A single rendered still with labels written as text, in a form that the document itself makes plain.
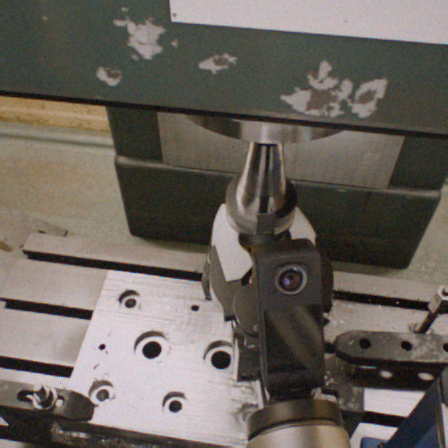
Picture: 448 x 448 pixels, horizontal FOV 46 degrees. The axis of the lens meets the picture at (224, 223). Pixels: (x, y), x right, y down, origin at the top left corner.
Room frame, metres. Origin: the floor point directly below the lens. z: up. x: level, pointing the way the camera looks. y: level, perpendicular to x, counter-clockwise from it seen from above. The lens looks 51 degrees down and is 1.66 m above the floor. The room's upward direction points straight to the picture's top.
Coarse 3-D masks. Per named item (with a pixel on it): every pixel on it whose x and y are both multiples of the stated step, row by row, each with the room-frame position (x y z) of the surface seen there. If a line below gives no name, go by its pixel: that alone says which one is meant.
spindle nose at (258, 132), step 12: (192, 120) 0.25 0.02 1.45; (204, 120) 0.24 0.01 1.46; (216, 120) 0.24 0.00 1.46; (228, 120) 0.24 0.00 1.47; (240, 120) 0.23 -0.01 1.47; (216, 132) 0.24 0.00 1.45; (228, 132) 0.24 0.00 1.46; (240, 132) 0.23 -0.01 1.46; (252, 132) 0.23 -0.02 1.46; (264, 132) 0.23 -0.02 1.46; (276, 132) 0.23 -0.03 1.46; (288, 132) 0.23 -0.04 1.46; (300, 132) 0.23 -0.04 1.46; (312, 132) 0.23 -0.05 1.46; (324, 132) 0.24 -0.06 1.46; (336, 132) 0.24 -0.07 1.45
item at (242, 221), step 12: (288, 180) 0.33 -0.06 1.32; (228, 192) 0.31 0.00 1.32; (288, 192) 0.31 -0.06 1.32; (228, 204) 0.30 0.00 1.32; (240, 204) 0.30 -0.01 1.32; (288, 204) 0.30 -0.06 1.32; (228, 216) 0.30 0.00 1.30; (240, 216) 0.29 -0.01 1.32; (252, 216) 0.29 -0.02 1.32; (264, 216) 0.29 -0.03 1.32; (276, 216) 0.29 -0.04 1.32; (288, 216) 0.29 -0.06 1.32; (240, 228) 0.29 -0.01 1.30; (252, 228) 0.28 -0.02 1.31; (264, 228) 0.29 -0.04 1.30; (276, 228) 0.29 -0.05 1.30; (288, 228) 0.29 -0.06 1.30
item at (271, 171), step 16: (256, 144) 0.30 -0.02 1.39; (272, 144) 0.30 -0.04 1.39; (256, 160) 0.30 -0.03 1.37; (272, 160) 0.30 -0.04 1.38; (256, 176) 0.30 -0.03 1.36; (272, 176) 0.30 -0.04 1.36; (240, 192) 0.30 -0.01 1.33; (256, 192) 0.29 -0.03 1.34; (272, 192) 0.29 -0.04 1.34; (256, 208) 0.29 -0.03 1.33; (272, 208) 0.29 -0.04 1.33
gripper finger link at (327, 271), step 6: (318, 240) 0.28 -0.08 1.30; (318, 246) 0.27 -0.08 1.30; (324, 252) 0.27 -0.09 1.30; (324, 258) 0.26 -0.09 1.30; (324, 264) 0.25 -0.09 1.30; (330, 264) 0.25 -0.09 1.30; (324, 270) 0.25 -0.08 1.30; (330, 270) 0.25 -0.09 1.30; (324, 276) 0.24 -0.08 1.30; (330, 276) 0.24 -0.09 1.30; (324, 282) 0.24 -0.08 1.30; (330, 282) 0.24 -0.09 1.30; (324, 288) 0.23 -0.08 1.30; (330, 288) 0.23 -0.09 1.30; (324, 294) 0.22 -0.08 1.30; (330, 294) 0.22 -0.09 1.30; (324, 300) 0.22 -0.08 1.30; (330, 300) 0.22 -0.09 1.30; (324, 306) 0.21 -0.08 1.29; (330, 306) 0.21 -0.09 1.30
